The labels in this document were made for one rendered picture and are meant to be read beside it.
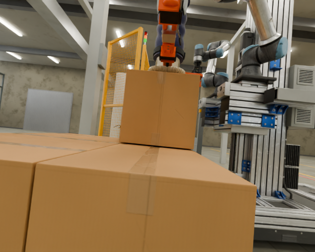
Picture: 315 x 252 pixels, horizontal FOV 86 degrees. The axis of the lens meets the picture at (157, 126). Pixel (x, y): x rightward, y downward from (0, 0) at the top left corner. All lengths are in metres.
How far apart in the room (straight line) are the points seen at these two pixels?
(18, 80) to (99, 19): 13.16
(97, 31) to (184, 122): 2.16
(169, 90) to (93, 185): 0.70
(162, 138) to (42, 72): 14.24
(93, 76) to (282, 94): 2.14
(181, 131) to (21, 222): 0.71
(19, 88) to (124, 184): 15.25
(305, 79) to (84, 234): 1.66
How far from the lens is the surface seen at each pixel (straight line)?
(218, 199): 0.34
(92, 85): 2.52
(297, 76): 1.68
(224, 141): 4.67
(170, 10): 0.72
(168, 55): 1.02
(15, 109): 15.42
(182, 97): 0.92
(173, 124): 0.90
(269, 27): 1.29
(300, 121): 1.64
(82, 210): 0.36
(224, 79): 1.79
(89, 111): 2.47
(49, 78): 14.54
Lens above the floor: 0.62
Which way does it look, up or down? 2 degrees up
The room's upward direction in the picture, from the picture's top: 5 degrees clockwise
